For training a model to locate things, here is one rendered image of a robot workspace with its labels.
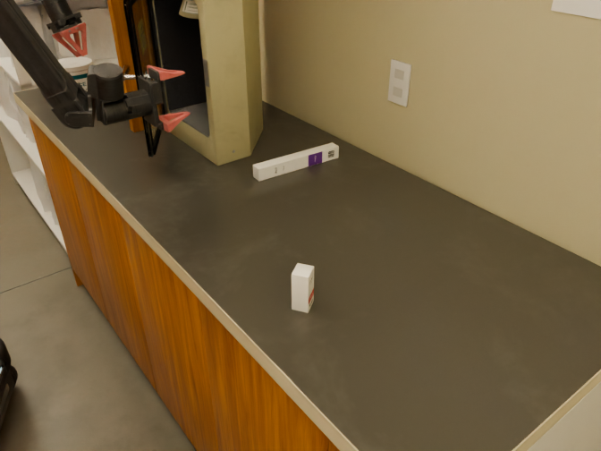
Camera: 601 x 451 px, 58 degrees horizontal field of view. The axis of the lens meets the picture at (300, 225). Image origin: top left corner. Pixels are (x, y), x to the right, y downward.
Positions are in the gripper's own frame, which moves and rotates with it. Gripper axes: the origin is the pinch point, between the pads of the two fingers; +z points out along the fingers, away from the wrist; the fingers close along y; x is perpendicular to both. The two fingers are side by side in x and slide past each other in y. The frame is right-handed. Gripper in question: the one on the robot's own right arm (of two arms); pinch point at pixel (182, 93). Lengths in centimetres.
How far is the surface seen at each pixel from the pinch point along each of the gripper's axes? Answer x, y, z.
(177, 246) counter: -19.6, -26.2, -15.1
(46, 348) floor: 77, -119, -39
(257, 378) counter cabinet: -50, -41, -15
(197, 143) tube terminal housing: 20.7, -22.9, 11.8
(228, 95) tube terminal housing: 9.1, -6.4, 17.0
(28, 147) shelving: 164, -68, -10
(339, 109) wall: 7, -19, 55
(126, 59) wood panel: 46.0, -2.5, 4.5
